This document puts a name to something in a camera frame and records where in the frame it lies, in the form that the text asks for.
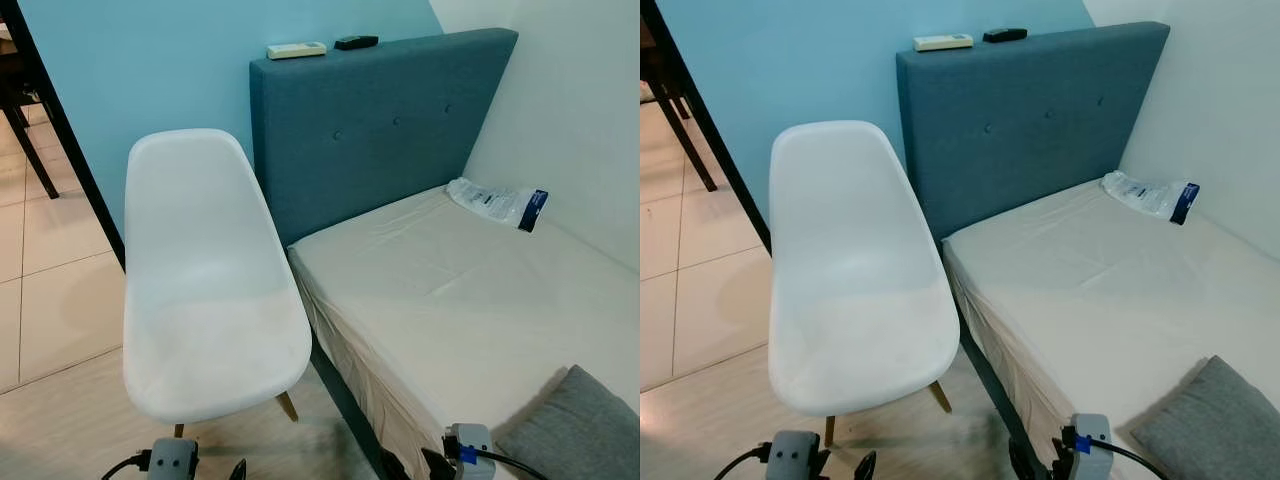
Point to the dark wooden furniture legs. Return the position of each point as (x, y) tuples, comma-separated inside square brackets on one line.
[(692, 150), (34, 155)]

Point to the beige bed sheet mattress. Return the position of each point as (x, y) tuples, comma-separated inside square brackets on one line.
[(450, 300), (1100, 290)]

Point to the white chair wooden legs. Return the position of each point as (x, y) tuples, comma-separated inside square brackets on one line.
[(210, 300), (860, 290)]

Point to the white remote control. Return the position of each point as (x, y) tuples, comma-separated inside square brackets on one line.
[(296, 50), (943, 43)]

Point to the clear plastic package blue label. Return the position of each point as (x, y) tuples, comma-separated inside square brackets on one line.
[(1140, 192), (490, 200)]

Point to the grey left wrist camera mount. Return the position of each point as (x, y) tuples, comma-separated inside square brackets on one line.
[(172, 462), (795, 458)]

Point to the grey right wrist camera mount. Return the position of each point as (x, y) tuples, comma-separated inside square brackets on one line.
[(480, 435), (1095, 430)]

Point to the black remote control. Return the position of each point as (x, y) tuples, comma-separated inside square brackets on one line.
[(356, 42), (1005, 35)]

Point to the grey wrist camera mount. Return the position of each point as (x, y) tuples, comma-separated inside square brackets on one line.
[(172, 462), (480, 435), (1095, 430), (795, 458)]

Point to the grey pillow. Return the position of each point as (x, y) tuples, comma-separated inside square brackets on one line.
[(580, 430), (1220, 430)]

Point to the blue-grey fabric headboard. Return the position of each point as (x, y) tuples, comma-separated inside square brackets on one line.
[(380, 130), (1030, 120)]

